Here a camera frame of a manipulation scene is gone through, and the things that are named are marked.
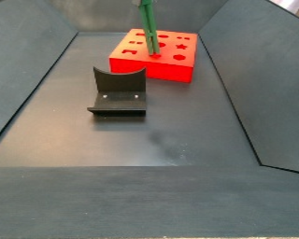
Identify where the green three prong object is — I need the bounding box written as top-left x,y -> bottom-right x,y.
139,0 -> 159,55

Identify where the black curved fixture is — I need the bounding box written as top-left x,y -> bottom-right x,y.
87,68 -> 147,115

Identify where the red block with shaped holes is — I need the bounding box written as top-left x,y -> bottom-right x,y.
109,29 -> 196,83

